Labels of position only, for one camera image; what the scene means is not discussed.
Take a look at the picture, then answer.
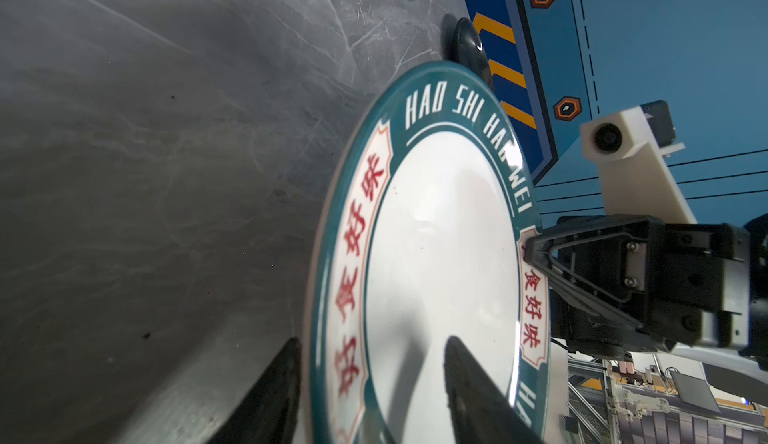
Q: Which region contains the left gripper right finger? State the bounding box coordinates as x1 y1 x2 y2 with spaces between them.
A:
443 336 542 444

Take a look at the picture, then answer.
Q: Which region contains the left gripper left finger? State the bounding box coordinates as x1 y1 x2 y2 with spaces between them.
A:
208 337 302 444

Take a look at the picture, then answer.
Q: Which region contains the teal rim lettered plate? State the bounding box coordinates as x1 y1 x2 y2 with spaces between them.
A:
302 61 550 443

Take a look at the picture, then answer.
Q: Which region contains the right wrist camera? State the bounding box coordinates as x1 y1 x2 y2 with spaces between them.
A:
580 100 697 224

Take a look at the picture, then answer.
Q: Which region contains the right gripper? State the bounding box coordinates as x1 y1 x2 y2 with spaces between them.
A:
523 215 767 360

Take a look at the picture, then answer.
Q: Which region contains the black plate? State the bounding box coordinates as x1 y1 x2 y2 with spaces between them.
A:
449 18 494 91

